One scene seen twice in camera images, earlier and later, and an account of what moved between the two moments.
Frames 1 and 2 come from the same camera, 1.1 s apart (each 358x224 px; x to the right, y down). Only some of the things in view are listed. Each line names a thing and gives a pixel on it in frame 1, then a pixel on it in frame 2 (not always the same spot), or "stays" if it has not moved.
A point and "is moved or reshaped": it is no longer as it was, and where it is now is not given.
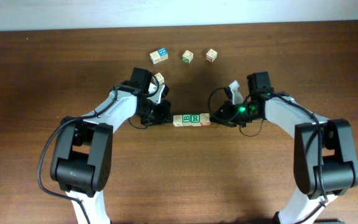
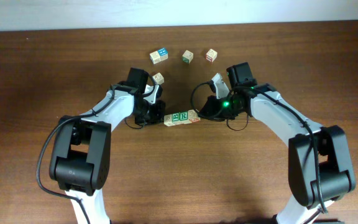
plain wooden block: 155,57 stays
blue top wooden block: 163,53 stays
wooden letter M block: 178,120 is moved or reshaped
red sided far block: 211,55 stays
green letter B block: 187,119 to 175,116
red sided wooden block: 205,119 to 192,116
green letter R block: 195,120 to 183,116
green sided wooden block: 188,56 stays
